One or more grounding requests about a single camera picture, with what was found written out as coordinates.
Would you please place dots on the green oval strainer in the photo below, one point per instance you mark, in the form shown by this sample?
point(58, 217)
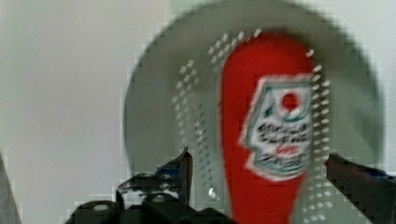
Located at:
point(174, 98)

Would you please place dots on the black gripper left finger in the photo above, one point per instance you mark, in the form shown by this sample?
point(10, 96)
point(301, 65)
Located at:
point(173, 178)

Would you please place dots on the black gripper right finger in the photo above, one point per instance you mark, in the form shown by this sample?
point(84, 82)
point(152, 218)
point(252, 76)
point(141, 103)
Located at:
point(371, 191)

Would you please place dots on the red plush ketchup bottle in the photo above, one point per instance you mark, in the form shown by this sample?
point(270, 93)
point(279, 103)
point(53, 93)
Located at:
point(266, 126)

